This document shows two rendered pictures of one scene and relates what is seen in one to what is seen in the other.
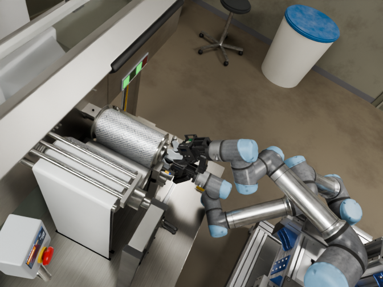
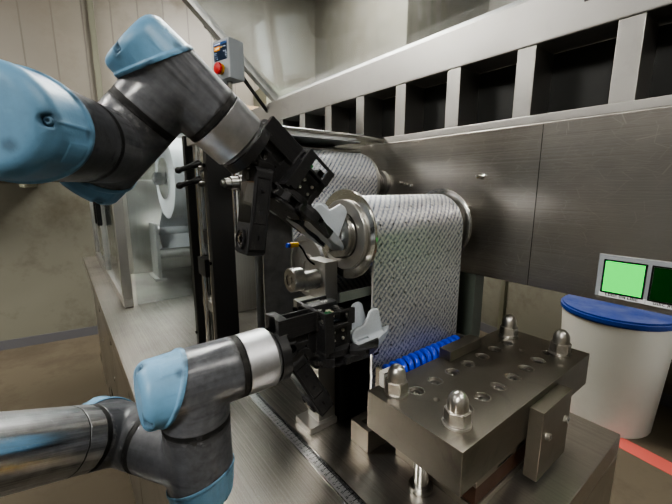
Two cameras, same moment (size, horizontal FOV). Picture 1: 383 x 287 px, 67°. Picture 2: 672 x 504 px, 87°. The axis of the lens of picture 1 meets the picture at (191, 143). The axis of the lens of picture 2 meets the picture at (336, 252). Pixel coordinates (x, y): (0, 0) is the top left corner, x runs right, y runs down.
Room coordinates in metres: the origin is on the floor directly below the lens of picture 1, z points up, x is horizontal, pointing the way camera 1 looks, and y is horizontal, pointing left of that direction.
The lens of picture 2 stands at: (1.04, -0.31, 1.33)
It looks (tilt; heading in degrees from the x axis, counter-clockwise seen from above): 10 degrees down; 137
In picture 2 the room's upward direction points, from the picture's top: straight up
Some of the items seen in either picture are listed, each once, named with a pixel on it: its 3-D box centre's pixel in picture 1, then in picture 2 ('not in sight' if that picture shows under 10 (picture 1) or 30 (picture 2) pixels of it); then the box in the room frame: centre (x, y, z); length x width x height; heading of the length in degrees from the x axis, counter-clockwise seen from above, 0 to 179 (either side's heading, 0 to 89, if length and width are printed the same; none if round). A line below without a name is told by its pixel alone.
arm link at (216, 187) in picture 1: (217, 186); (192, 382); (0.66, -0.18, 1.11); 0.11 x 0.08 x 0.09; 85
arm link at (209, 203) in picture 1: (211, 199); (188, 453); (0.64, -0.18, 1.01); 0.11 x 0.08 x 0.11; 28
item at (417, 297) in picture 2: not in sight; (419, 305); (0.69, 0.22, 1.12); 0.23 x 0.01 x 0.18; 85
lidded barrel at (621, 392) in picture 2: not in sight; (609, 361); (0.71, 2.15, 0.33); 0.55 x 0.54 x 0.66; 77
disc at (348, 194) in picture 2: (159, 150); (345, 234); (0.62, 0.10, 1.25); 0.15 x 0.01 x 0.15; 175
